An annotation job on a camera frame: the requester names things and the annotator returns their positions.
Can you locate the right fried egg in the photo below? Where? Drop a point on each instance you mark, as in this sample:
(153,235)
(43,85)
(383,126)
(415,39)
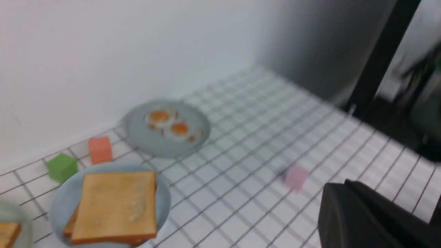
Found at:
(181,131)

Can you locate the orange foam cube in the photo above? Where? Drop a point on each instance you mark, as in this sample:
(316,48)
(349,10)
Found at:
(100,150)

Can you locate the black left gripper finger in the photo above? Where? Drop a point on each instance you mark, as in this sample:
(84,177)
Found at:
(353,215)

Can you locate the pink foam cube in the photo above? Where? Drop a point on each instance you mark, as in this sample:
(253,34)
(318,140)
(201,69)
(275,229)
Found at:
(296,177)

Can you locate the green toast plate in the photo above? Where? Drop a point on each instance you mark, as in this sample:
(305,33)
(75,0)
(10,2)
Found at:
(10,213)

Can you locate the white grid tablecloth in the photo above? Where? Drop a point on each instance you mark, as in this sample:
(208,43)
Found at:
(230,193)

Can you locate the black frame post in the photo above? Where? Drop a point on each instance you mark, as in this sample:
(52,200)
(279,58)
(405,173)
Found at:
(384,50)

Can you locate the grey egg plate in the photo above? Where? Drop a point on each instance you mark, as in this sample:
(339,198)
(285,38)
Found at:
(151,140)

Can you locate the light blue centre plate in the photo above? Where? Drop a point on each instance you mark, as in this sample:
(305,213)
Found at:
(69,194)

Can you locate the back fried egg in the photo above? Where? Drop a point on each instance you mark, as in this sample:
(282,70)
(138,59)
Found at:
(161,118)

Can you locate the fried egg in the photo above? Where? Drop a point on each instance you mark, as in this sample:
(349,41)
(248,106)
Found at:
(161,118)
(181,131)

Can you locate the green foam cube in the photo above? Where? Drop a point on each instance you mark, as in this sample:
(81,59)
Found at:
(62,167)

